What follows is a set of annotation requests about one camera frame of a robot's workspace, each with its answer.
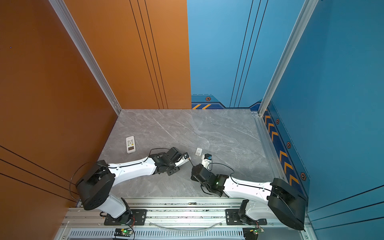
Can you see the right aluminium corner post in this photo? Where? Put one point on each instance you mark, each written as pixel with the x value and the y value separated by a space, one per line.
pixel 294 38

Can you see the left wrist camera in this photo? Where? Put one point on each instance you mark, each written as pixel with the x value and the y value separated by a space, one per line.
pixel 185 156

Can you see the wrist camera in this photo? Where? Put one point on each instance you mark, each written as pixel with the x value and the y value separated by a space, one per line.
pixel 185 156
pixel 207 161

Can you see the white battery cover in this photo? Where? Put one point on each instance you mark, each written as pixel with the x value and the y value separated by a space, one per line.
pixel 199 151

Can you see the green circuit board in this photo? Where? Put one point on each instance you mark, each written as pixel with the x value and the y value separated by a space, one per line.
pixel 124 234
pixel 252 233

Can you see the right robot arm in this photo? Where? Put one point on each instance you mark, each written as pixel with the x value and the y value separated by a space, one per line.
pixel 271 200

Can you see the right green circuit board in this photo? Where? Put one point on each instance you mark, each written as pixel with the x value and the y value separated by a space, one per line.
pixel 252 233

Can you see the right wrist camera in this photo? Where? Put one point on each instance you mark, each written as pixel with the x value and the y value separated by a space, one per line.
pixel 207 161

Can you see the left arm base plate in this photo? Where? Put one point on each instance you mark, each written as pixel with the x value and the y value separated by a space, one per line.
pixel 136 217

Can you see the aluminium corner post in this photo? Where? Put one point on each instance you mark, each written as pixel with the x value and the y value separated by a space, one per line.
pixel 294 38
pixel 76 36

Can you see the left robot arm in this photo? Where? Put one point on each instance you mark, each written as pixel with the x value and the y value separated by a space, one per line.
pixel 94 188

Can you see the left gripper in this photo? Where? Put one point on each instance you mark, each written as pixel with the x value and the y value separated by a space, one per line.
pixel 177 169

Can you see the left aluminium corner post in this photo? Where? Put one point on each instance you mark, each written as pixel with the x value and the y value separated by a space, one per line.
pixel 76 36

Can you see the aluminium rail frame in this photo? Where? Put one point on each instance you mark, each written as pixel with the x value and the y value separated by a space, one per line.
pixel 176 219

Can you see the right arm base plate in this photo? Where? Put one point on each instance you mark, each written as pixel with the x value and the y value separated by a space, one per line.
pixel 235 217

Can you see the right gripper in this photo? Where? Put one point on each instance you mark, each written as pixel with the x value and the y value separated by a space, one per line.
pixel 193 177

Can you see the left green circuit board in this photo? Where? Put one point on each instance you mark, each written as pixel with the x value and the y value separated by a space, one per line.
pixel 124 234

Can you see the white TCL remote control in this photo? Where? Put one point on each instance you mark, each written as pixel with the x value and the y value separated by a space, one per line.
pixel 181 162

